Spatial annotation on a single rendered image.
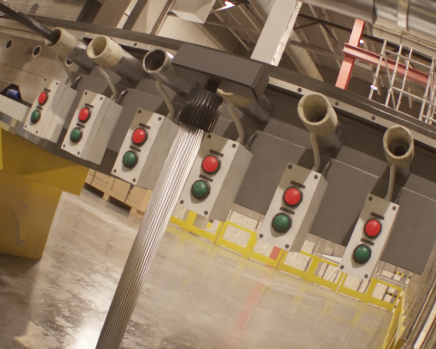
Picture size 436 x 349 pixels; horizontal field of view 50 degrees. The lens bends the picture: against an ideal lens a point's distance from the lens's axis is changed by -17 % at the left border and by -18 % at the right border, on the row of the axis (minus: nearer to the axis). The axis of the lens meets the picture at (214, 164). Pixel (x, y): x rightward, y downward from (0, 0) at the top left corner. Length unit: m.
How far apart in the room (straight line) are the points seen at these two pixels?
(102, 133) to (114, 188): 6.23
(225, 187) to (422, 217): 0.42
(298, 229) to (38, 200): 1.65
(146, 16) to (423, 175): 1.31
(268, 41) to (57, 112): 7.57
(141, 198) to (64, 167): 5.22
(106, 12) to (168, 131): 0.71
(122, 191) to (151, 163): 6.26
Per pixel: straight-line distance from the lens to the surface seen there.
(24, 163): 1.83
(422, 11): 1.37
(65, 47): 1.31
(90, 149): 1.22
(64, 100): 1.35
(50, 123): 1.34
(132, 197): 7.29
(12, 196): 2.30
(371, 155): 1.09
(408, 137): 0.90
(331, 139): 1.02
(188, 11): 1.44
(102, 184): 7.59
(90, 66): 1.41
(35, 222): 2.47
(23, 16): 1.20
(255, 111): 1.08
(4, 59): 1.76
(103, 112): 1.22
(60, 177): 2.00
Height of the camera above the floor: 0.66
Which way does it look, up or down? 3 degrees up
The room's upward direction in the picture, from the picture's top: 23 degrees clockwise
